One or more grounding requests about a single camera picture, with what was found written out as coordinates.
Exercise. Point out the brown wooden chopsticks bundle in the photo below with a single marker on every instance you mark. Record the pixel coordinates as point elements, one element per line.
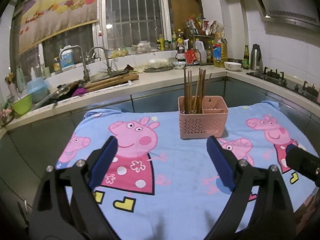
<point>193,101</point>

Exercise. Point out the red snack packet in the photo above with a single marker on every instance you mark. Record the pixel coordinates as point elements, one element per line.
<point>191,58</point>

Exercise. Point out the white ceramic bowl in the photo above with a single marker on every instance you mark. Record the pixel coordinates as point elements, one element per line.
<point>232,66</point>

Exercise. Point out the wooden cutting board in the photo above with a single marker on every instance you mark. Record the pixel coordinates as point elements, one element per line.
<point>110,82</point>

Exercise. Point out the black gas stove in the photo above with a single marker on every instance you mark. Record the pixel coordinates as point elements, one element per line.
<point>278,78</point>

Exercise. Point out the fruit print roller blind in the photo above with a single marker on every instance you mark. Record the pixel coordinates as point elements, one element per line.
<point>43,19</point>

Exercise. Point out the steel range hood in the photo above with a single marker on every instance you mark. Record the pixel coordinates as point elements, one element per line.
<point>301,13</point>

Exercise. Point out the small patterned bowl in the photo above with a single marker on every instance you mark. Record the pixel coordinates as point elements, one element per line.
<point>179,65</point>

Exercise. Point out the white plastic jug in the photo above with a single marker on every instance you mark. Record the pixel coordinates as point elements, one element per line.
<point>199,45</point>

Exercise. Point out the white detergent jug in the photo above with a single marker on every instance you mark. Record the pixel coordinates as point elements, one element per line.
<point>66,58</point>

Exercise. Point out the blue cartoon pig cloth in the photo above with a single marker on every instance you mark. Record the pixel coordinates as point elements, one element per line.
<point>160,186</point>

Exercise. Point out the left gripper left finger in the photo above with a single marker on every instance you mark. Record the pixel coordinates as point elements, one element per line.
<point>65,206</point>

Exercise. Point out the green plastic bowl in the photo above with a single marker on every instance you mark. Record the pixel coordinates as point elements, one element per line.
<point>23,105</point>

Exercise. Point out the blue plastic basin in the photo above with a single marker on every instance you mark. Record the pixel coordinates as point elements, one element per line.
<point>38,89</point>

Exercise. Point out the dark green sauce bottle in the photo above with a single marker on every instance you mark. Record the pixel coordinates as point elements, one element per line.
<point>245,62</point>

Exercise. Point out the yellow cooking oil bottle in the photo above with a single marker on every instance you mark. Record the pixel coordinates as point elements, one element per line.
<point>220,51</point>

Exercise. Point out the pink plastic utensil basket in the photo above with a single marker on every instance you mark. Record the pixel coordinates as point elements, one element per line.
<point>211,120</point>

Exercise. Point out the steel thermos kettle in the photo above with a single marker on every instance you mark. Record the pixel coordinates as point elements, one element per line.
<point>256,60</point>

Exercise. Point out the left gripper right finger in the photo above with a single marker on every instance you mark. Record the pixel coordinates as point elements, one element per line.
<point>272,216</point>

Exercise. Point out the barred kitchen window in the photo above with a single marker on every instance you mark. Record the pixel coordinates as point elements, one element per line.
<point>124,23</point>

